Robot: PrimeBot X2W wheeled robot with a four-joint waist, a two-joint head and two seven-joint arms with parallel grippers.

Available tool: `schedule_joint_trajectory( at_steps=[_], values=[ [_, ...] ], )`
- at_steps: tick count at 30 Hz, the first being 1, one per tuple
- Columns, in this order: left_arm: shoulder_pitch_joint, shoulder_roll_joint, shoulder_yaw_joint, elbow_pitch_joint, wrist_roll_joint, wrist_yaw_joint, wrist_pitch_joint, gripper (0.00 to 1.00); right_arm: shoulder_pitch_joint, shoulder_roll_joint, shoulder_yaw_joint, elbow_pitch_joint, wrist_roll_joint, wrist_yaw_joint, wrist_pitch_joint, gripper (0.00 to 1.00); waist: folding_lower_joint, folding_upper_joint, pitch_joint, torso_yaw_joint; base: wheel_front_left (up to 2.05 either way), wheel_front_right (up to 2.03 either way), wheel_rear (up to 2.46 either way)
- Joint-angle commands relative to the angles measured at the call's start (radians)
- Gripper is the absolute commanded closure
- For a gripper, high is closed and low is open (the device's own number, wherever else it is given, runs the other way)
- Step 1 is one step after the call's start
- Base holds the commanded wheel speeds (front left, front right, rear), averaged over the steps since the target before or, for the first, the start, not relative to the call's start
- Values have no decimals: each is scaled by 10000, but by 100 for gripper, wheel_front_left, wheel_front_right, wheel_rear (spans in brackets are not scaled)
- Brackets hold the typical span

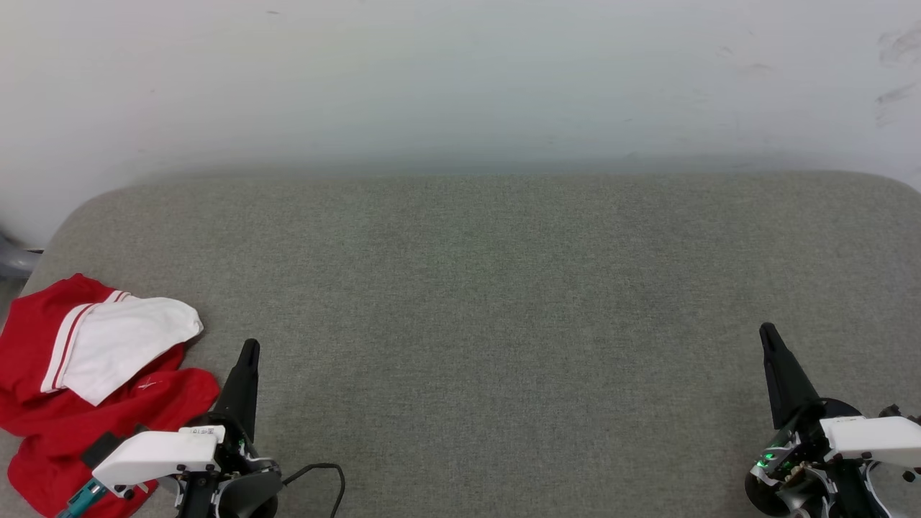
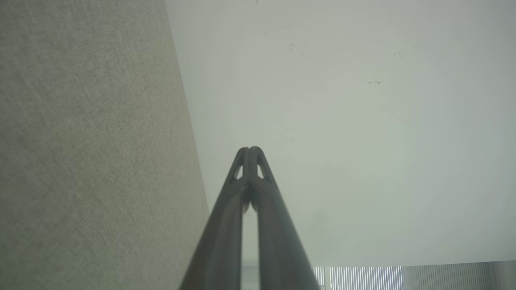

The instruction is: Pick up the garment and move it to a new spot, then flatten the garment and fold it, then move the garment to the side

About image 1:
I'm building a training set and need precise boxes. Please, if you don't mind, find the black left cable teal plug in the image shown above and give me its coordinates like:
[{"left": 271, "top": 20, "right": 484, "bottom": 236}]
[{"left": 58, "top": 463, "right": 347, "bottom": 518}]

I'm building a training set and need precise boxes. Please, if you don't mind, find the grey metal pipe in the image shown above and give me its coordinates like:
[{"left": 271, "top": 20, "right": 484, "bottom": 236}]
[{"left": 0, "top": 229, "right": 44, "bottom": 281}]

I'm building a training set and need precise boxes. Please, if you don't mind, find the grey fabric sofa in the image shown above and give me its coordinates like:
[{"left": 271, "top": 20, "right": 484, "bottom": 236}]
[{"left": 0, "top": 171, "right": 921, "bottom": 518}]

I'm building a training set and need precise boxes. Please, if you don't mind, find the red and white jersey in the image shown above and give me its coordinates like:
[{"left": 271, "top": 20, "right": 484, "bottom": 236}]
[{"left": 0, "top": 273, "right": 221, "bottom": 518}]

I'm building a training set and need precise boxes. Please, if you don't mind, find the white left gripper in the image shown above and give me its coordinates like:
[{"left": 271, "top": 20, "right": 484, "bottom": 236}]
[{"left": 92, "top": 339, "right": 260, "bottom": 497}]

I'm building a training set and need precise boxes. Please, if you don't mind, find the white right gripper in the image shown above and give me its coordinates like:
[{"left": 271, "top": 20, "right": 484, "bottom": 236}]
[{"left": 759, "top": 322, "right": 921, "bottom": 468}]

